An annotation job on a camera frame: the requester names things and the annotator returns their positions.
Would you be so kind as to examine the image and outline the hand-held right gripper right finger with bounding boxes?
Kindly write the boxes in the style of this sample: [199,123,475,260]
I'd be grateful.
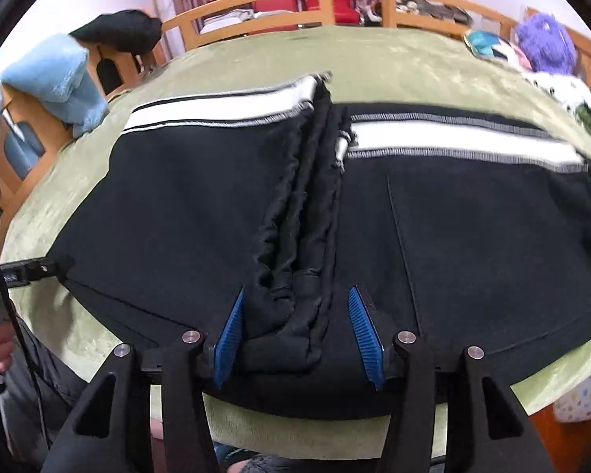
[349,286,555,473]

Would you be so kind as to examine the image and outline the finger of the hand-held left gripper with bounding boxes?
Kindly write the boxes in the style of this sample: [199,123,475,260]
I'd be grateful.
[27,255,76,285]

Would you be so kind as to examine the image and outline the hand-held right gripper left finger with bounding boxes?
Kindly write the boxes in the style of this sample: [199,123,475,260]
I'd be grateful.
[39,286,247,473]

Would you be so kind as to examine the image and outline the black pants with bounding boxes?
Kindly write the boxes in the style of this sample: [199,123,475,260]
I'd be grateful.
[52,73,591,422]

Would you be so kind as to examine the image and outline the person's grey clothing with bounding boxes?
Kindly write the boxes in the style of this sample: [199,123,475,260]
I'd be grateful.
[0,320,99,473]

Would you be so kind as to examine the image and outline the pale patterned bed sheet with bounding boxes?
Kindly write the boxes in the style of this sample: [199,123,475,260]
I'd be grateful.
[553,369,591,425]

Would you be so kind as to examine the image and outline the black garment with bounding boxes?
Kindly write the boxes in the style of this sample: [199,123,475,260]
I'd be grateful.
[69,9,164,54]

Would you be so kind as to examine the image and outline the green fleece bed blanket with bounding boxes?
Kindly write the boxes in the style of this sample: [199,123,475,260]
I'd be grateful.
[0,24,591,464]

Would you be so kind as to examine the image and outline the geometric print pillow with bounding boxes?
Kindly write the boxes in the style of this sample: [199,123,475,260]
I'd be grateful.
[462,29,533,70]

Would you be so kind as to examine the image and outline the white spotted pillow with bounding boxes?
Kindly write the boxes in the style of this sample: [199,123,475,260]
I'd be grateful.
[522,71,591,125]

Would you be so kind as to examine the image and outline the purple plush toy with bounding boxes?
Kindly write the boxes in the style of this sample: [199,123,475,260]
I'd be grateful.
[515,12,578,76]

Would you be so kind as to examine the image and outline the wooden bed frame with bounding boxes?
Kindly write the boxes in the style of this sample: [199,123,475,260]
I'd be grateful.
[0,0,591,473]

